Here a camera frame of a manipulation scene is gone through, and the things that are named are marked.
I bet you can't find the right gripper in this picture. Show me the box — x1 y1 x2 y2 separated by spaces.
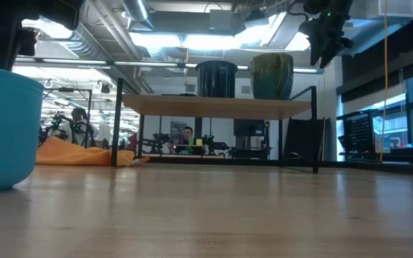
298 16 355 70

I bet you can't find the green glazed ceramic mug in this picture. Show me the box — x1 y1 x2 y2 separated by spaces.
250 52 295 101

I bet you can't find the black ceramic mug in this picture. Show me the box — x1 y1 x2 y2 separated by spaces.
195 59 239 99

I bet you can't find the large blue bowl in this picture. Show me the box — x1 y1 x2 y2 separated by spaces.
0 64 45 194

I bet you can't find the black perforated panel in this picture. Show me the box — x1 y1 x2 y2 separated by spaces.
336 109 380 162

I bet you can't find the black monitor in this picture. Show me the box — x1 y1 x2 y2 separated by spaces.
233 118 270 138

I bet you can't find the orange cloth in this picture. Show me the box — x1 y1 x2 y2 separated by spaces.
36 136 151 168

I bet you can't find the long LED light bar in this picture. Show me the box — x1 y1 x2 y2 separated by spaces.
0 54 324 75

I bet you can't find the seated person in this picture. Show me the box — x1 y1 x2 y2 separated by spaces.
168 125 207 156

